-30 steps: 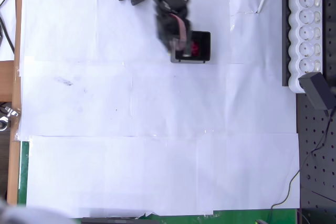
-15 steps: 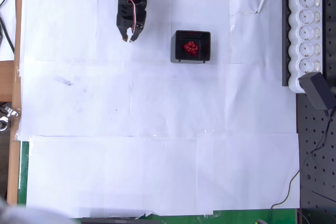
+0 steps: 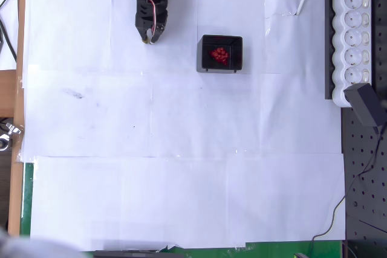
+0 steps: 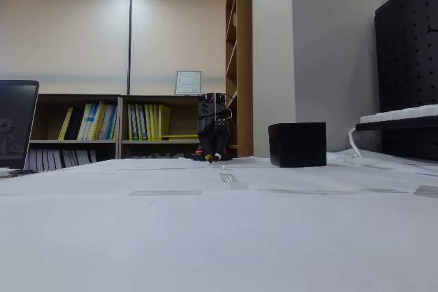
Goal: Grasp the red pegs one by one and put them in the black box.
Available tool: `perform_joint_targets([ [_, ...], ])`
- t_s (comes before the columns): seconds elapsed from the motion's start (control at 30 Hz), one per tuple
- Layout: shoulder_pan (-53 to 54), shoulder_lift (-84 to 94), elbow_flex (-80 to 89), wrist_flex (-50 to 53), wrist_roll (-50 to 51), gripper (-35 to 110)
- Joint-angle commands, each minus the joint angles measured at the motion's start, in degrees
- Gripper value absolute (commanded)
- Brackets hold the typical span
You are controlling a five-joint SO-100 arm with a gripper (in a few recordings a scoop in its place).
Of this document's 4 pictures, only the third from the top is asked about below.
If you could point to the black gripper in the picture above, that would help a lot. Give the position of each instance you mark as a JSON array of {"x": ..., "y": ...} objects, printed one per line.
[{"x": 146, "y": 21}]

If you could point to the black square box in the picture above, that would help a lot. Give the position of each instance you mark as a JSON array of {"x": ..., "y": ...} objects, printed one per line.
[{"x": 200, "y": 55}]

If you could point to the white taped paper cover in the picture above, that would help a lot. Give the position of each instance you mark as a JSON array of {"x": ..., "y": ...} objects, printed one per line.
[{"x": 211, "y": 179}]

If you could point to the silver metal clamp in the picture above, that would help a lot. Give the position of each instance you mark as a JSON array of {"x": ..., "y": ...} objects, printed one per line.
[{"x": 12, "y": 129}]

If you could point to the white power strip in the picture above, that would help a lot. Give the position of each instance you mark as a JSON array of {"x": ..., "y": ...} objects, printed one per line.
[{"x": 352, "y": 58}]

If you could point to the green cutting mat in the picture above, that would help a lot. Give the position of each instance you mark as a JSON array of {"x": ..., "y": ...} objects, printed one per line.
[{"x": 27, "y": 194}]

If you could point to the black power adapter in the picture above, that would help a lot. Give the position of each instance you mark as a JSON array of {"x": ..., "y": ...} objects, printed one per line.
[{"x": 362, "y": 104}]

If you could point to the blurred grey object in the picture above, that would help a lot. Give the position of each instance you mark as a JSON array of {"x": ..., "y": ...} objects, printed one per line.
[{"x": 24, "y": 249}]

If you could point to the black perforated pegboard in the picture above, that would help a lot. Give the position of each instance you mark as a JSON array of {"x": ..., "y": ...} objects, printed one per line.
[{"x": 366, "y": 164}]

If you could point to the black camera device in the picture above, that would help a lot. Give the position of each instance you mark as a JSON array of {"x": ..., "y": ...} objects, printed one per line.
[{"x": 136, "y": 254}]

